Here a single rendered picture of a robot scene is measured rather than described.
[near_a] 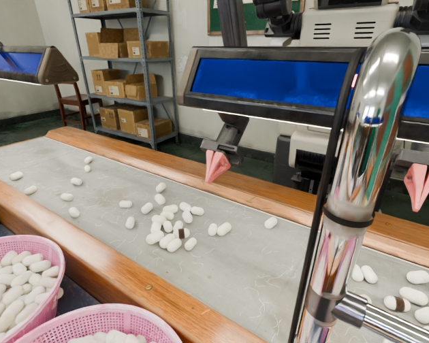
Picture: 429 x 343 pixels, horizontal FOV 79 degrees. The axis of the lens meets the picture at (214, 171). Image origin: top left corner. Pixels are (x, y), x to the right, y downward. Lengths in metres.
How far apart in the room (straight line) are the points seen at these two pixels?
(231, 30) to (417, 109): 0.48
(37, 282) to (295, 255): 0.47
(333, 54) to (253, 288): 0.37
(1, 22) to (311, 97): 4.99
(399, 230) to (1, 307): 0.74
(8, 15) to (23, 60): 4.46
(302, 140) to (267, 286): 0.67
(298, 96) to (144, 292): 0.36
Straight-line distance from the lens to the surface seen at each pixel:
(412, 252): 0.65
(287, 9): 0.98
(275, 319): 0.46
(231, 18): 0.67
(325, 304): 0.20
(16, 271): 0.62
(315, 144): 1.04
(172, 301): 0.44
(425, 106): 0.28
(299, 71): 0.30
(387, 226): 0.68
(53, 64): 0.65
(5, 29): 5.15
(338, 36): 1.02
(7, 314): 0.55
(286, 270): 0.53
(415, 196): 0.57
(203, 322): 0.42
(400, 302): 0.53
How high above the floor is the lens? 1.11
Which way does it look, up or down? 26 degrees down
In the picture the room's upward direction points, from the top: straight up
